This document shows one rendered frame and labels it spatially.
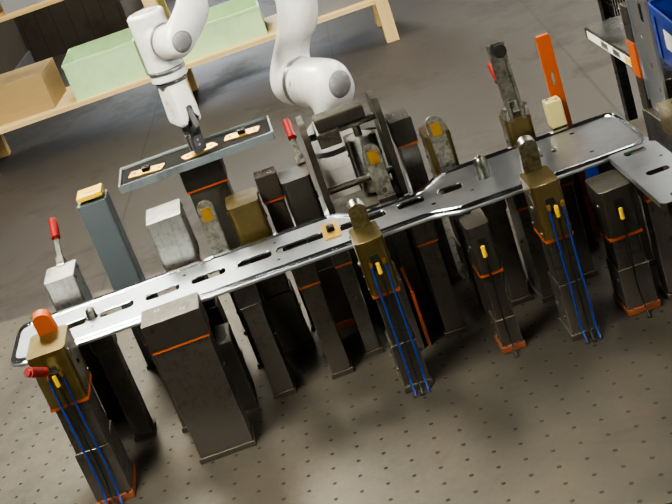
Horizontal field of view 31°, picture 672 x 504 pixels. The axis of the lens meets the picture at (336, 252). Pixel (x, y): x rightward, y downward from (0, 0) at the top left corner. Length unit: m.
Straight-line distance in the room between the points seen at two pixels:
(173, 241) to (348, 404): 0.52
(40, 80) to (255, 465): 5.56
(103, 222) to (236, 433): 0.64
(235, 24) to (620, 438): 5.76
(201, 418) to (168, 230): 0.43
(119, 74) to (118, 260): 4.88
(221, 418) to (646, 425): 0.84
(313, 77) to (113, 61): 4.85
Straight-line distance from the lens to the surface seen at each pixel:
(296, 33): 2.97
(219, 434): 2.52
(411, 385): 2.49
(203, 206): 2.67
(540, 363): 2.47
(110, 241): 2.88
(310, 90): 2.92
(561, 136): 2.69
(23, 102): 7.88
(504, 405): 2.38
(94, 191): 2.85
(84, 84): 7.76
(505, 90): 2.71
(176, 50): 2.67
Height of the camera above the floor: 1.97
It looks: 23 degrees down
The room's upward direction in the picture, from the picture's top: 20 degrees counter-clockwise
